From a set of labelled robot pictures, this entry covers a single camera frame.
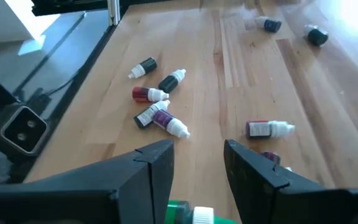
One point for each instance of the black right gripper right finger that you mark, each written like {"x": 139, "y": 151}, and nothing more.
{"x": 291, "y": 205}

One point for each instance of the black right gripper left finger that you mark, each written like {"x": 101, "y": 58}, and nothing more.
{"x": 73, "y": 205}

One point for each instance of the small maroon coloring bottle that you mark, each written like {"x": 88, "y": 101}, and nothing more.
{"x": 270, "y": 157}

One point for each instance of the small maroon bottle white label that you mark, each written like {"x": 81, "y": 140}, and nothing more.
{"x": 258, "y": 129}

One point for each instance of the large green coloring bottle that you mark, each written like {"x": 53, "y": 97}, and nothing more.
{"x": 179, "y": 214}

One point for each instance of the small dark green coloring bottle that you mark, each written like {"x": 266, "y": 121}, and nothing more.
{"x": 145, "y": 118}

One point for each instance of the small purple coloring bottle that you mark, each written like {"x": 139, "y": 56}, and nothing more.
{"x": 163, "y": 118}

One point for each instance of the small red coloring bottle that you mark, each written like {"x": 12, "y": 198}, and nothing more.
{"x": 140, "y": 94}

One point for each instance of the small black coloring bottle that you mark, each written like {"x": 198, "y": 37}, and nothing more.
{"x": 148, "y": 64}
{"x": 168, "y": 84}
{"x": 317, "y": 36}

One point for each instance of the small dark blue coloring bottle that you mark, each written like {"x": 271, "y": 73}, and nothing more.
{"x": 272, "y": 25}

